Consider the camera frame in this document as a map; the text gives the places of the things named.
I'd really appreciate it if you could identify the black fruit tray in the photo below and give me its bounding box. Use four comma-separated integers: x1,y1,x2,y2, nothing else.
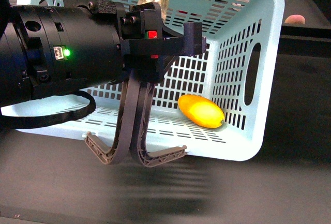
284,0,330,38

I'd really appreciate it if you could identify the pink peach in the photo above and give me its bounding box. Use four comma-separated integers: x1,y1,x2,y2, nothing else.
284,14,306,25

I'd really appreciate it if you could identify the light blue plastic basket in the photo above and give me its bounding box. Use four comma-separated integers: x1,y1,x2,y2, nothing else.
1,0,284,167

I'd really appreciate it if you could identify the yellow mango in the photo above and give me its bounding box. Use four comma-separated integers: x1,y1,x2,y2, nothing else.
178,95,225,129

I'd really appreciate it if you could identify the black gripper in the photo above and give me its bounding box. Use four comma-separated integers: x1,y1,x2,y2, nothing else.
118,3,206,83

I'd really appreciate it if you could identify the black cable loop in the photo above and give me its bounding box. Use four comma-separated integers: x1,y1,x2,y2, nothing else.
0,89,97,129

